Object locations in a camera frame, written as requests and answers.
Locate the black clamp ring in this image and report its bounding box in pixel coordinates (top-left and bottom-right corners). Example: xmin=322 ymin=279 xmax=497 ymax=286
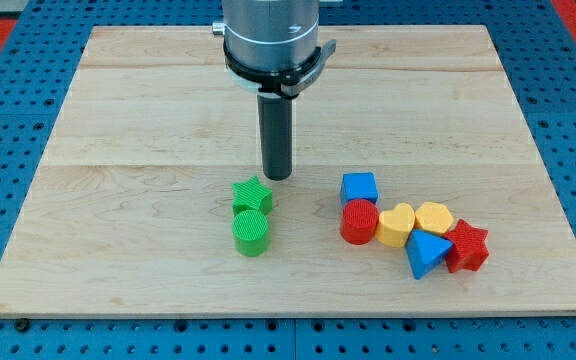
xmin=222 ymin=38 xmax=338 ymax=99

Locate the green cylinder block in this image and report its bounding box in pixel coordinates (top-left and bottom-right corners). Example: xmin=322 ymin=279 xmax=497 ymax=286
xmin=232 ymin=210 xmax=270 ymax=257

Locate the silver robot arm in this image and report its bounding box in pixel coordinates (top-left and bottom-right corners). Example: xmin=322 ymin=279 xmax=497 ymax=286
xmin=222 ymin=0 xmax=319 ymax=72

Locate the yellow hexagon block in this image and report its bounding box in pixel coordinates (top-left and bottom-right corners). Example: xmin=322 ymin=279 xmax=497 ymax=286
xmin=414 ymin=202 xmax=455 ymax=236

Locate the red star block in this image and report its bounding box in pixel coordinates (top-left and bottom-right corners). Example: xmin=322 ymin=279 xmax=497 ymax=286
xmin=444 ymin=219 xmax=489 ymax=273

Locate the wooden board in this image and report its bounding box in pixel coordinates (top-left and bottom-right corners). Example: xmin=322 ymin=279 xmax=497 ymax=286
xmin=0 ymin=24 xmax=576 ymax=320

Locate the blue triangle block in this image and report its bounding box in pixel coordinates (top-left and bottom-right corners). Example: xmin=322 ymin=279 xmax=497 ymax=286
xmin=405 ymin=229 xmax=453 ymax=280

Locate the red cylinder block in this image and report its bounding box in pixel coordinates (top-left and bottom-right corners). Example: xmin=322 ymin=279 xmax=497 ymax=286
xmin=340 ymin=199 xmax=379 ymax=245

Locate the blue cube block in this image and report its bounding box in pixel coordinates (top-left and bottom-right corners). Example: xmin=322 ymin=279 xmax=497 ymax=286
xmin=340 ymin=172 xmax=379 ymax=205

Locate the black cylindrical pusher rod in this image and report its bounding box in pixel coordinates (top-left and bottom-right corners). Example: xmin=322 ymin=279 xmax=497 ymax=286
xmin=257 ymin=96 xmax=292 ymax=181

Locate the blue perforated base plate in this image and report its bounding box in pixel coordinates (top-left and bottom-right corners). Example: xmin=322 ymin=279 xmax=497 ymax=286
xmin=0 ymin=1 xmax=576 ymax=359

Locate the green star block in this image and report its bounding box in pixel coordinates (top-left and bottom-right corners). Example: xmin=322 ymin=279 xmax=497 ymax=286
xmin=232 ymin=176 xmax=273 ymax=215

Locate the yellow heart block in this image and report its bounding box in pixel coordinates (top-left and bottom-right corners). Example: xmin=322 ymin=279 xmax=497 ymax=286
xmin=375 ymin=203 xmax=416 ymax=248

